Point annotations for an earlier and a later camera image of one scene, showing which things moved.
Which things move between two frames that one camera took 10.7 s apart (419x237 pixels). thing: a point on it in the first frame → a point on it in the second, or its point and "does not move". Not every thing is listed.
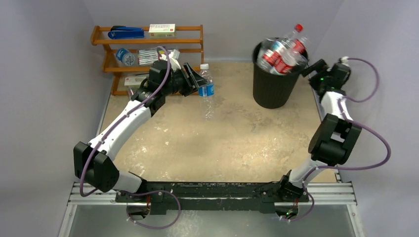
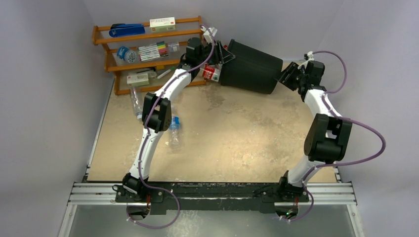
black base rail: (243, 197) does not move
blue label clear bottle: (206, 93) → (174, 139)
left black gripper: (192, 83) → (221, 54)
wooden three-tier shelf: (134, 51) does not move
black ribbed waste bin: (271, 91) → (251, 69)
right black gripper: (320, 68) → (292, 76)
